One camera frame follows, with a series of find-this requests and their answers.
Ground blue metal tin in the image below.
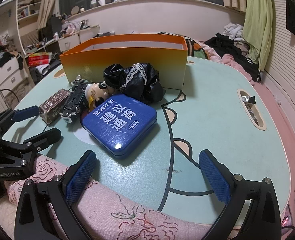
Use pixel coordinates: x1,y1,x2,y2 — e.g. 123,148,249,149
82,94,157,159

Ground black cable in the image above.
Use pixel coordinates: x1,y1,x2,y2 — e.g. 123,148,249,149
0,88,21,113

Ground black toy car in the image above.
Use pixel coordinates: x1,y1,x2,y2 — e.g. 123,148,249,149
60,81,88,124

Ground small cartoon figurine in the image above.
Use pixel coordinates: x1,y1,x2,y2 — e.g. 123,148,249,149
85,81,113,112

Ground white clothes pile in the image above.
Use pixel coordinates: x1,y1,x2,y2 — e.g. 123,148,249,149
223,23,244,42

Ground orange gradient cardboard box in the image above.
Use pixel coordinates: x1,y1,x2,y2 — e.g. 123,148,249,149
60,34,188,89

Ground black lace cloth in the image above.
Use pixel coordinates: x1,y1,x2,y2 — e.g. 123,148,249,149
103,63,165,104

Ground green hanging cloth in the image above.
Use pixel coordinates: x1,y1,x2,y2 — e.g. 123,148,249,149
243,0,273,72

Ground brown card box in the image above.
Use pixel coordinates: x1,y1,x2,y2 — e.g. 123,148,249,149
39,89,70,125

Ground pink floral quilt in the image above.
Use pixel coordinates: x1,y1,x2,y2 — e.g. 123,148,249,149
4,154,210,239

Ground white desk with drawers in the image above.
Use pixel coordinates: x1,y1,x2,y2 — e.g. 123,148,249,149
26,24,100,55

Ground red white carton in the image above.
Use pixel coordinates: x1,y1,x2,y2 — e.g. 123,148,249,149
28,52,53,67

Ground green cartoon lap table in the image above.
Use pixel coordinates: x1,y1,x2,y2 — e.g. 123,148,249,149
42,57,291,224

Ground black clothes pile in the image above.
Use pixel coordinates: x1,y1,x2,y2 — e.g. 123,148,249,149
205,33,261,81

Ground foil wrappers in slot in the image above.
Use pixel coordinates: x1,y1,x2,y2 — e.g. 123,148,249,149
241,95,260,125

